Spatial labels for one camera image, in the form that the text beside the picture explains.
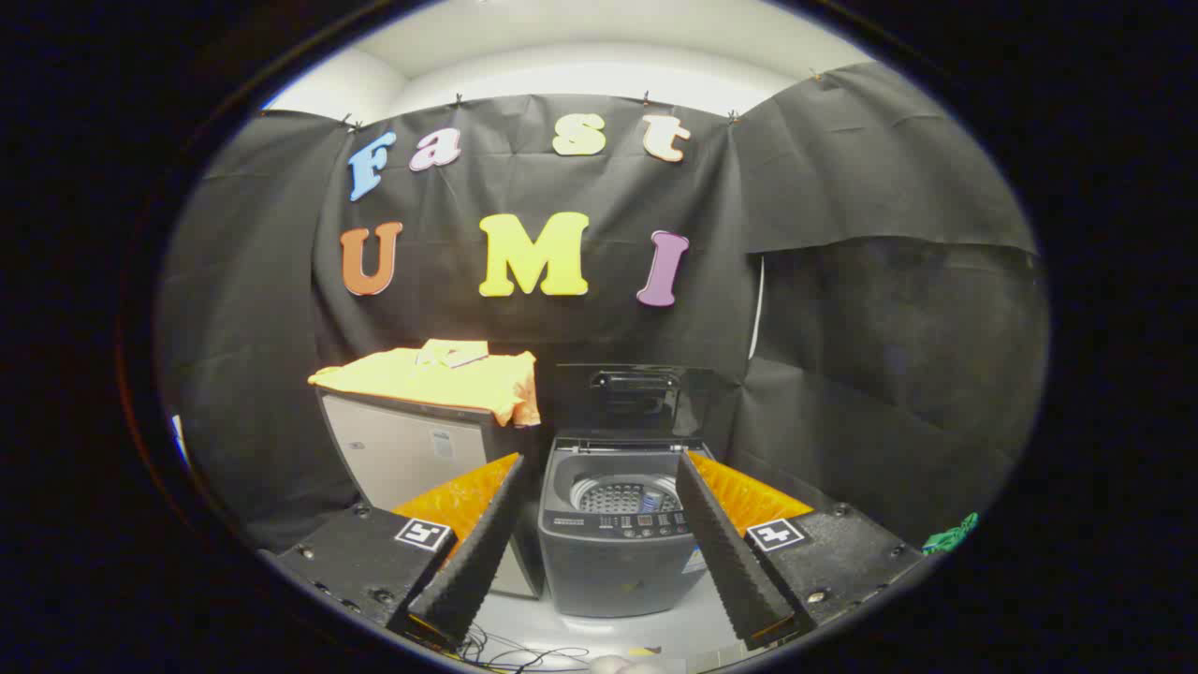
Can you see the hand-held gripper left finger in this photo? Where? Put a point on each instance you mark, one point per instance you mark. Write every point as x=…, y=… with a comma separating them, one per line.
x=473, y=562

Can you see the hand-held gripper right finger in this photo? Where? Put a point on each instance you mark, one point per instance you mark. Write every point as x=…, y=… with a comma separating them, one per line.
x=725, y=552

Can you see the dark grey washing machine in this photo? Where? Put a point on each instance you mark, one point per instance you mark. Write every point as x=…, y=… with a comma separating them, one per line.
x=608, y=571

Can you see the orange polo shirt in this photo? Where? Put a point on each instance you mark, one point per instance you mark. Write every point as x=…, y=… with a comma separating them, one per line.
x=440, y=379

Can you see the grey cabinet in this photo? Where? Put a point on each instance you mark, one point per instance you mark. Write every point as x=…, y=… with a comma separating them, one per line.
x=393, y=449

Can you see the green object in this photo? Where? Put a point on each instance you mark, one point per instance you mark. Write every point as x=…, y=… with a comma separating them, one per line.
x=950, y=536

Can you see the black backdrop cloth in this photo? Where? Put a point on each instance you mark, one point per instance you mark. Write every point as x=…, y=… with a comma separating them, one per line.
x=562, y=328

